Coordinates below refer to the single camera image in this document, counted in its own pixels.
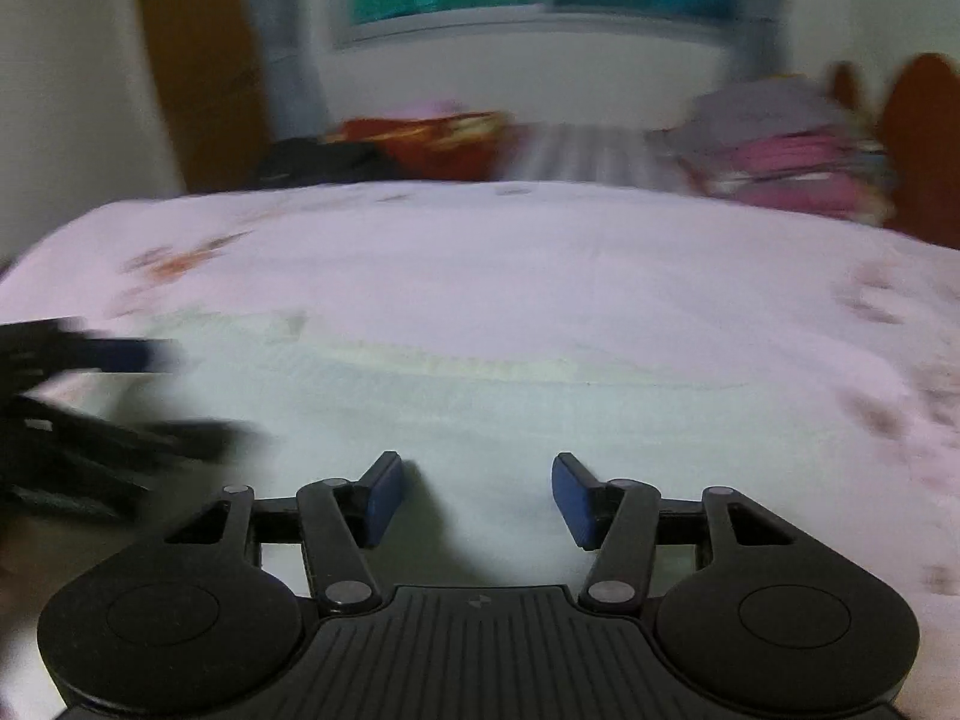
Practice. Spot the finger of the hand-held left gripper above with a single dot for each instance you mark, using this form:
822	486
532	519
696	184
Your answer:
210	439
127	355

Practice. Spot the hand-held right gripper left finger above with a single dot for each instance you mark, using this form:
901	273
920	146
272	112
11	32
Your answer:
382	499

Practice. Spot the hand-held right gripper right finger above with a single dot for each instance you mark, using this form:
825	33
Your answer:
574	499

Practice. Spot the pale knit sweater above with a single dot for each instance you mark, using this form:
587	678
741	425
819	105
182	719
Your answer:
480	427

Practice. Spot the pink folded clothes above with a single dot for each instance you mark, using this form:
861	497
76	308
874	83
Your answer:
787	165

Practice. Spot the grey folded clothes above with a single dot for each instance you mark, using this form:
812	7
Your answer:
765	109

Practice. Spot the pink floral bed sheet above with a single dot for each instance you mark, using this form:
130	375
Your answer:
525	262

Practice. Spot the black cloth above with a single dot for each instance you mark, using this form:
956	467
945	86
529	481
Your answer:
315	161

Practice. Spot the brown wooden door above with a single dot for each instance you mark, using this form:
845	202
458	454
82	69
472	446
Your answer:
202	52

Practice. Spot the striped pillow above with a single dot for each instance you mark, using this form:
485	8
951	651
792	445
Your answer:
592	154

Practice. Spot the red orange floral cloth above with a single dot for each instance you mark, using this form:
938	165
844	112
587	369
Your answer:
435	142

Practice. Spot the grey-blue curtain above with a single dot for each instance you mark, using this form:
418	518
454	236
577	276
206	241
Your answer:
757	7
289	30

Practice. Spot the red and white scalloped headboard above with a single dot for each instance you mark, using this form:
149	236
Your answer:
930	142

